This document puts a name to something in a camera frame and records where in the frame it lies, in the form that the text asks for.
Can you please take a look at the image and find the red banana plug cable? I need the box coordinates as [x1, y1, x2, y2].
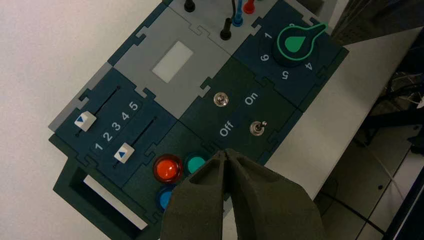
[242, 0, 256, 15]

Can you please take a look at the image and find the orange push button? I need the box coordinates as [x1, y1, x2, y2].
[152, 153, 184, 185]

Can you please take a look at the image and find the metal toggle switch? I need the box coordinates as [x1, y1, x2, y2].
[213, 92, 230, 108]
[249, 120, 269, 137]

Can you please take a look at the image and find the white rectangular display window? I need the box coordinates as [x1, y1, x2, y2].
[151, 40, 194, 84]

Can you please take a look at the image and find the green rotary knob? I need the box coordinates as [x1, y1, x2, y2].
[272, 22, 329, 68]

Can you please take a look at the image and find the white floor cable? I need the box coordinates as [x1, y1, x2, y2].
[362, 140, 407, 195]

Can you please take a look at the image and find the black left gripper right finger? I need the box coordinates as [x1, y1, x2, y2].
[225, 149, 327, 240]

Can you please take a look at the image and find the teal push button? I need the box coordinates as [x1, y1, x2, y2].
[184, 151, 210, 176]

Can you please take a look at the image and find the blue push button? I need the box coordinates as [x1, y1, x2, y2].
[155, 185, 177, 213]

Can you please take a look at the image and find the blue banana plug cable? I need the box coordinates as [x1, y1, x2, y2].
[231, 0, 245, 27]

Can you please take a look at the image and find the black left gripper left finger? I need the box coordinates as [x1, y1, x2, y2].
[160, 149, 228, 240]

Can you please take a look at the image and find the white slider cap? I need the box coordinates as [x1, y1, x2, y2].
[74, 111, 98, 133]
[113, 142, 136, 165]

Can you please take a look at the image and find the teal and grey control box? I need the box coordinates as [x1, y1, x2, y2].
[48, 0, 349, 240]

